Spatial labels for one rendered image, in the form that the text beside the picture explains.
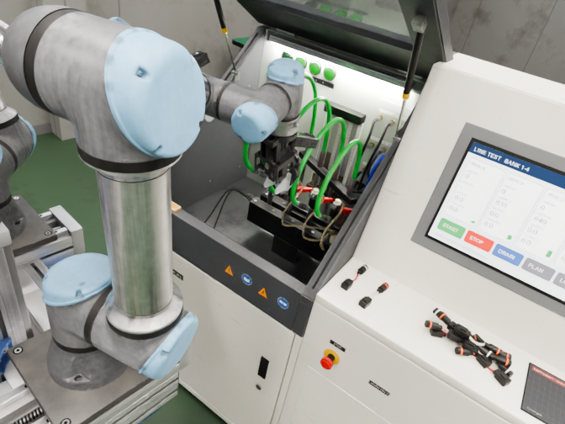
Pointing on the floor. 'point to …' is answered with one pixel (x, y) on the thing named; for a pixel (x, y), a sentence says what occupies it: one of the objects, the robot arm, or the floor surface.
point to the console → (430, 262)
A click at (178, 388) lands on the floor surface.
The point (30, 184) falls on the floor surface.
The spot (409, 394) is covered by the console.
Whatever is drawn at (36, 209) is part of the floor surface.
